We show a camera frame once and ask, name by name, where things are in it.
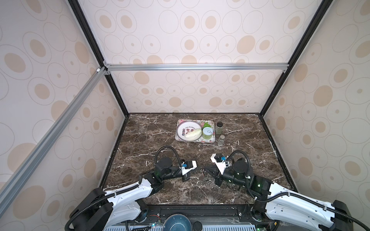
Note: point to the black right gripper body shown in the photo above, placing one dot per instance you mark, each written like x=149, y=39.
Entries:
x=229, y=176

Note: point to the pale green toy cabbage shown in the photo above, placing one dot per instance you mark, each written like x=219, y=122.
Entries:
x=193, y=135

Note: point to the green tin can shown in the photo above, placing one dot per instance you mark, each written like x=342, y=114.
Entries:
x=207, y=133

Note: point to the silver aluminium crossbar back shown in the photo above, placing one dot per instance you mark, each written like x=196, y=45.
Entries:
x=194, y=67

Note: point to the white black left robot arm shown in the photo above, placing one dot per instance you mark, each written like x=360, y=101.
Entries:
x=101, y=209

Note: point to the floral rectangular tray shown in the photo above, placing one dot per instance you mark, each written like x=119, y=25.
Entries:
x=201, y=122

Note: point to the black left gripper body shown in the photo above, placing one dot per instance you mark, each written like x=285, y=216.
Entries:
x=177, y=174

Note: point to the black corner frame post right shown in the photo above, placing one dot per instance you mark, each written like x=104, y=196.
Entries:
x=309, y=32

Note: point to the silver aluminium crossbar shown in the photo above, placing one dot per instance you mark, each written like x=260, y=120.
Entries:
x=194, y=67
x=30, y=164

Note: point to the black corner frame post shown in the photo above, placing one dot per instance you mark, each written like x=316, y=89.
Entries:
x=309, y=32
x=78, y=13

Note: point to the dark lid glass jar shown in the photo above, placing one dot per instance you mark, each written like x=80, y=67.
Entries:
x=219, y=128

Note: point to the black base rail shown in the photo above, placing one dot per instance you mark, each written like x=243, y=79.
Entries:
x=212, y=217

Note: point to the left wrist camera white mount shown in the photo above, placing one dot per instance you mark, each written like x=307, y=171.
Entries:
x=187, y=166

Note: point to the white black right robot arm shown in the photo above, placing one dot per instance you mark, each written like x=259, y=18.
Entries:
x=276, y=202

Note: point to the green toy leaf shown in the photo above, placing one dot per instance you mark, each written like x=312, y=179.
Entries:
x=207, y=125

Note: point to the small clear glass jar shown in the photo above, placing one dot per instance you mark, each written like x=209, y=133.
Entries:
x=221, y=140

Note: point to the silver aluminium crossbar left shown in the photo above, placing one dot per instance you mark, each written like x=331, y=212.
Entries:
x=30, y=164

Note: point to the white plate with red text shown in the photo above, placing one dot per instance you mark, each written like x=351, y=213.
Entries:
x=187, y=127

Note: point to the black corner frame post left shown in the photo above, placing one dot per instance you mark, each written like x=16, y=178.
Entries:
x=78, y=13

